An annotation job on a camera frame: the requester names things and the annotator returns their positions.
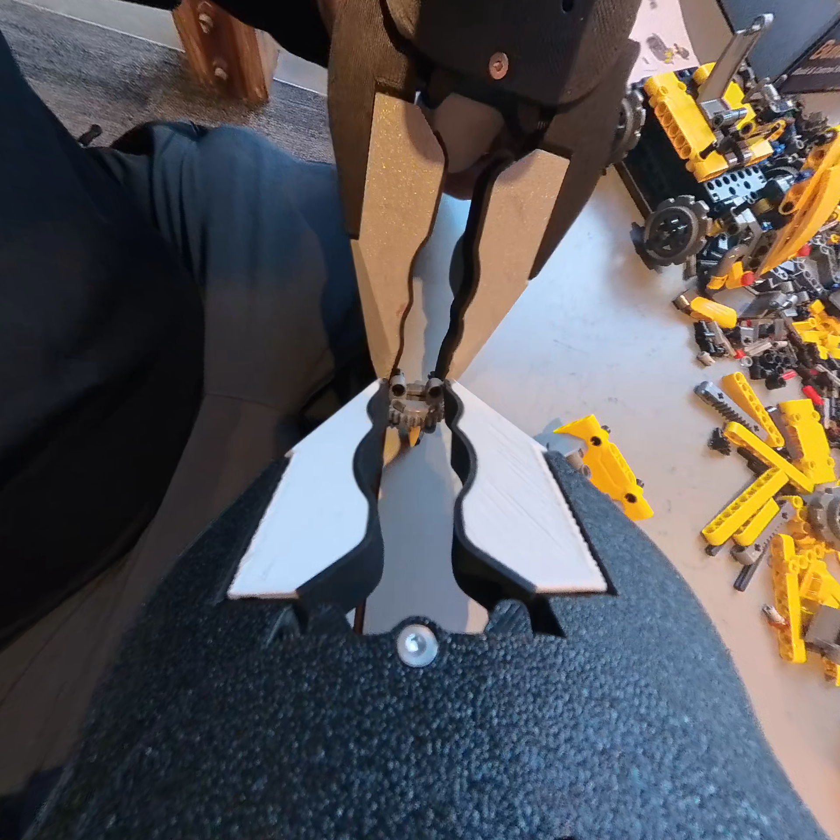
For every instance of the grey gear building piece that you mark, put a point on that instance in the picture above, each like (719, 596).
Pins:
(415, 407)

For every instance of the yellow wedge building piece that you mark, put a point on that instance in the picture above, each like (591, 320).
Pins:
(610, 466)

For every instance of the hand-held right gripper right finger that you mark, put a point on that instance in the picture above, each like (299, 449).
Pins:
(525, 512)

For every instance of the yellow toy construction vehicle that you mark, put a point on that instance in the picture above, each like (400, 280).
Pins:
(722, 164)

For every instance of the person's grey trouser leg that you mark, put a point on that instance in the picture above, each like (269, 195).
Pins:
(262, 262)

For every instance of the grey desk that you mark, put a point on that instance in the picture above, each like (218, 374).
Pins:
(577, 341)

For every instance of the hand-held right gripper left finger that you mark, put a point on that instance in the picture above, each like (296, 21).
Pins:
(308, 518)

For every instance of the pile of yellow building pieces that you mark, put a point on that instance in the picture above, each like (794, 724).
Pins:
(787, 459)

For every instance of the wooden table leg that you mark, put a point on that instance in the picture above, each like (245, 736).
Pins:
(223, 46)

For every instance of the black printed box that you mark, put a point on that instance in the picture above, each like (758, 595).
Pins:
(807, 39)

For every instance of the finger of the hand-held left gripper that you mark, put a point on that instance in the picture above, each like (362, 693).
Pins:
(512, 229)
(394, 210)

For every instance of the printed white paper sheet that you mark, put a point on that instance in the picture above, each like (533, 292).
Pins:
(663, 33)

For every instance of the person's black jacket torso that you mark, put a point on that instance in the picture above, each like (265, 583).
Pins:
(79, 328)

